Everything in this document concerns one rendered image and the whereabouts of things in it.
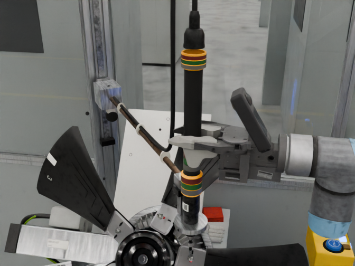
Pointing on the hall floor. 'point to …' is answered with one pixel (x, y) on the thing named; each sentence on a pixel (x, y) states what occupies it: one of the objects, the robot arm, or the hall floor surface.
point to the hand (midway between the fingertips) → (177, 133)
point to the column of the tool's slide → (113, 161)
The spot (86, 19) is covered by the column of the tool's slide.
